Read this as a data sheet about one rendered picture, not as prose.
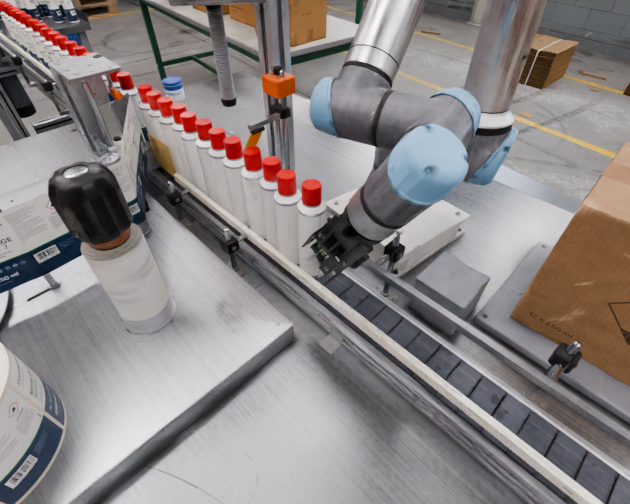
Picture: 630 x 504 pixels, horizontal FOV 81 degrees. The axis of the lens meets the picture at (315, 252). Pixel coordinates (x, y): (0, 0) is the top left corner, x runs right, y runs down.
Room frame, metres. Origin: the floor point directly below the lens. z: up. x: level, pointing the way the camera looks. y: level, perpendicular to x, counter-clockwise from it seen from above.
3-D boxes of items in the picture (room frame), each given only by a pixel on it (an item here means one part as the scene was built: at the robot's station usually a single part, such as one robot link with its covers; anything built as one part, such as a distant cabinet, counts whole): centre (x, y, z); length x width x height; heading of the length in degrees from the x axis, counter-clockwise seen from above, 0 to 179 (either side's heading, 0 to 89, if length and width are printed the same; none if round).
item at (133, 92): (1.00, 0.49, 0.98); 0.05 x 0.05 x 0.20
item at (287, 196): (0.54, 0.05, 0.98); 0.05 x 0.05 x 0.20
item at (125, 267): (0.40, 0.30, 1.03); 0.09 x 0.09 x 0.30
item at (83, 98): (0.89, 0.51, 1.01); 0.14 x 0.13 x 0.26; 44
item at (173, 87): (1.46, 0.55, 0.86); 0.07 x 0.07 x 0.07
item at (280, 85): (0.65, 0.09, 1.05); 0.10 x 0.04 x 0.33; 134
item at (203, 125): (0.73, 0.23, 0.98); 0.05 x 0.05 x 0.20
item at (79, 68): (0.88, 0.52, 1.14); 0.14 x 0.11 x 0.01; 44
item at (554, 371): (0.25, -0.34, 0.91); 0.07 x 0.03 x 0.16; 134
